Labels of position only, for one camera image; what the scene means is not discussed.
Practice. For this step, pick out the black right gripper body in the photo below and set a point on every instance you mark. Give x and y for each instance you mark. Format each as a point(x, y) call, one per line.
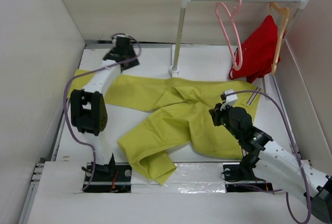
point(221, 117)

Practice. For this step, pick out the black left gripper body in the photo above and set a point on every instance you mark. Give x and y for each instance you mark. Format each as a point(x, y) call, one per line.
point(131, 64)

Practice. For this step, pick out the yellow-green trousers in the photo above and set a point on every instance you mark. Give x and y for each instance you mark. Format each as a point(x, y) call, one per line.
point(178, 114)

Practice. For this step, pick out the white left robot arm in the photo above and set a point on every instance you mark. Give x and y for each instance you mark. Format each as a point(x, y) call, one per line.
point(88, 109)

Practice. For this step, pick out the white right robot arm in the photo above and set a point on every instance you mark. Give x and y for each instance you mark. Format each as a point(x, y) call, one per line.
point(267, 160)

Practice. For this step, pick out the wooden hanger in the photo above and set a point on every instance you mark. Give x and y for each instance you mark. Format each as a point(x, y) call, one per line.
point(284, 13)

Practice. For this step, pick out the red shorts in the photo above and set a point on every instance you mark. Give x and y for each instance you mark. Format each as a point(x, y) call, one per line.
point(258, 52)

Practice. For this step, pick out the white clothes rack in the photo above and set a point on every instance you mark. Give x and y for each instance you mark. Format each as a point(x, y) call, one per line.
point(232, 7)

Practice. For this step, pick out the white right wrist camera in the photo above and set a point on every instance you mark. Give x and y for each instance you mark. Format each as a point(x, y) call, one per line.
point(228, 98)

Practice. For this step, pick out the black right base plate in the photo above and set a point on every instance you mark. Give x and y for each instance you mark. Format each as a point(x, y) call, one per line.
point(237, 181)

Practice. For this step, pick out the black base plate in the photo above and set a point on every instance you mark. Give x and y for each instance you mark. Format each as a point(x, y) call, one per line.
point(118, 181)
point(237, 181)

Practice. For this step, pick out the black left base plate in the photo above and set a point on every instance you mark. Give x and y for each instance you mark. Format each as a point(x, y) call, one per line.
point(118, 181)

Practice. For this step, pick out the aluminium frame rail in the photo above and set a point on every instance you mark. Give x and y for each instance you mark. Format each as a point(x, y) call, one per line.
point(31, 194)

